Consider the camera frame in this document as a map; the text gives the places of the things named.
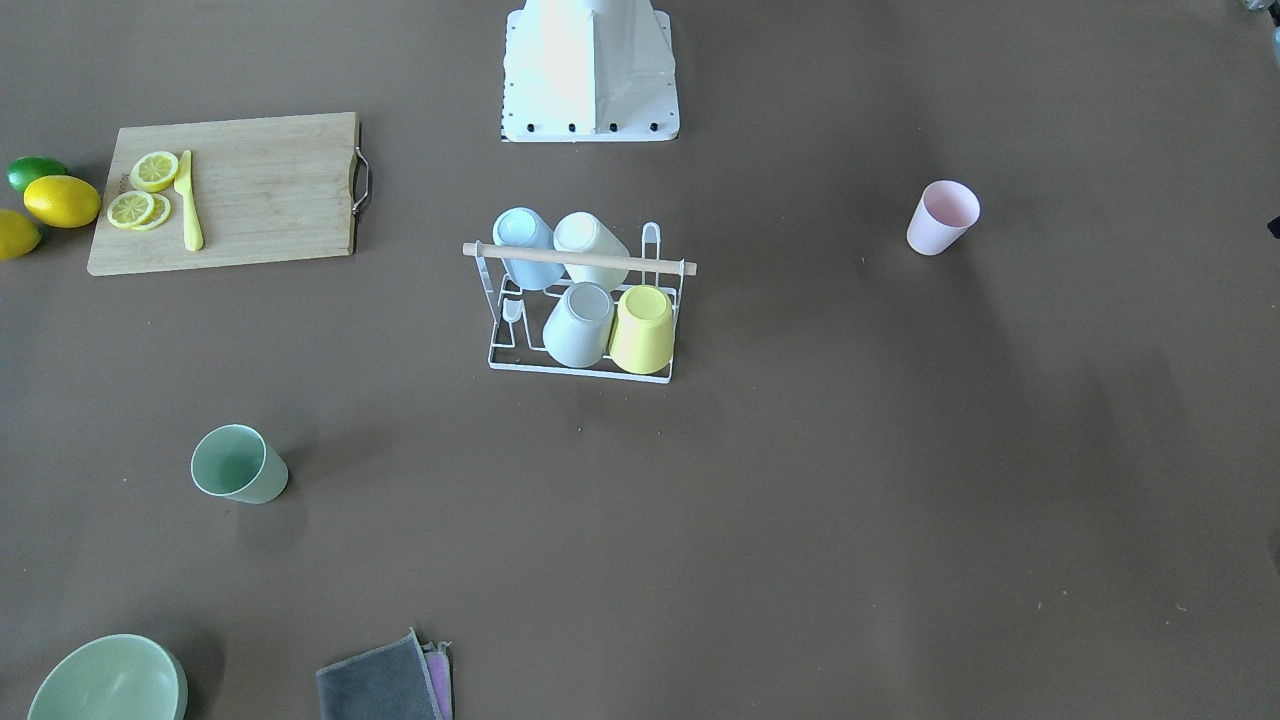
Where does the cream white cup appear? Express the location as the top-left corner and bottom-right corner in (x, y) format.
(553, 211), (630, 292)

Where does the green bowl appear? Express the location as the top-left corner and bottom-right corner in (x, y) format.
(27, 634), (188, 719)

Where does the green cup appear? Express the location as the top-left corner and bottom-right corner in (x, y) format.
(189, 424), (289, 503)

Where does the bamboo cutting board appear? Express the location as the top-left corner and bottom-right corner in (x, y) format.
(87, 111), (362, 275)

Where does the grey cloth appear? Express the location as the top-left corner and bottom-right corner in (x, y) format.
(316, 630), (438, 719)

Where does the lemon slice top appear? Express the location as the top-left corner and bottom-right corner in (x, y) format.
(128, 151), (180, 193)

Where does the lemon slice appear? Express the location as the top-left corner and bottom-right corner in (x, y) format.
(128, 151), (180, 193)
(105, 190), (157, 229)
(131, 193), (172, 231)

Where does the light blue cup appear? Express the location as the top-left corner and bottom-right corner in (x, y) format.
(492, 208), (564, 291)

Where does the grey cup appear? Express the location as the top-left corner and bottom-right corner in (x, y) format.
(541, 282), (614, 369)

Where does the yellow lemon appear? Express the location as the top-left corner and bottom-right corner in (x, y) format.
(23, 176), (102, 228)
(0, 208), (42, 261)

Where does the white wire cup holder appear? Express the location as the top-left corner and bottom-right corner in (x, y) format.
(462, 222), (698, 386)

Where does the pink cup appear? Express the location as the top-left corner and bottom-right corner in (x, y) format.
(906, 179), (980, 256)

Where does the pink cloth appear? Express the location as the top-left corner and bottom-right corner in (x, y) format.
(421, 642), (454, 720)

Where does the green lime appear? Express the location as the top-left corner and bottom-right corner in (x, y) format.
(6, 155), (69, 193)

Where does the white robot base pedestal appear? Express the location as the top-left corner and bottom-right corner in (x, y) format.
(500, 1), (681, 143)

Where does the yellow plastic knife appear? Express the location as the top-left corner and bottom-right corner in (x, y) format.
(173, 149), (204, 252)

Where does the yellow cup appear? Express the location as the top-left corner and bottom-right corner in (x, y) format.
(608, 284), (675, 375)

